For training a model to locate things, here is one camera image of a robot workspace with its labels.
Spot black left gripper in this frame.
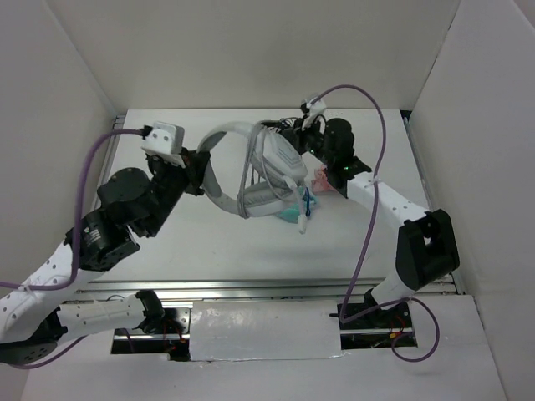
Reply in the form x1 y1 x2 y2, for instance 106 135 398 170
141 146 210 237

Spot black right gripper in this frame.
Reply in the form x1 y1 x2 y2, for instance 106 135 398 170
283 113 334 166

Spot grey white over-ear headphones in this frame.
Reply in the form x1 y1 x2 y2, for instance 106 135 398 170
197 122 308 234

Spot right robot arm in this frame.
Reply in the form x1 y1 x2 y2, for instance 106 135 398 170
282 118 460 327

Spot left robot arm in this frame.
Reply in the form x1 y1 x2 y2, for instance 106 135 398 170
1 150 210 368

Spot black headphones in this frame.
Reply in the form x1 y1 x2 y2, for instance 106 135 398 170
261 117 302 138

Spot pink blue cat-ear headphones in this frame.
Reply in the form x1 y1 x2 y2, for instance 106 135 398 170
310 165 337 194

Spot white taped cover plate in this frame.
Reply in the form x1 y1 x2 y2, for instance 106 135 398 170
189 301 343 362

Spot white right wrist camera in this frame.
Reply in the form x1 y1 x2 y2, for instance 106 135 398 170
300 95 327 129

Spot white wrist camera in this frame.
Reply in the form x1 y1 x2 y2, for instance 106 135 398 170
141 122 185 167
300 95 327 129

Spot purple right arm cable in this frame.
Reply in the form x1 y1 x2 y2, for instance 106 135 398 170
308 84 441 363

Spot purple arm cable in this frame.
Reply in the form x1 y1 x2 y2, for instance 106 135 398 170
308 84 441 363
0 125 147 369

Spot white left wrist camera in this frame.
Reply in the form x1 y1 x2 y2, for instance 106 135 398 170
141 122 185 167

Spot teal headphones blue cable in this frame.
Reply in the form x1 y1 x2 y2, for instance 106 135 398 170
277 187 321 225

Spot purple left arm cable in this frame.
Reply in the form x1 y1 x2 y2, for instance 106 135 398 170
0 125 147 369

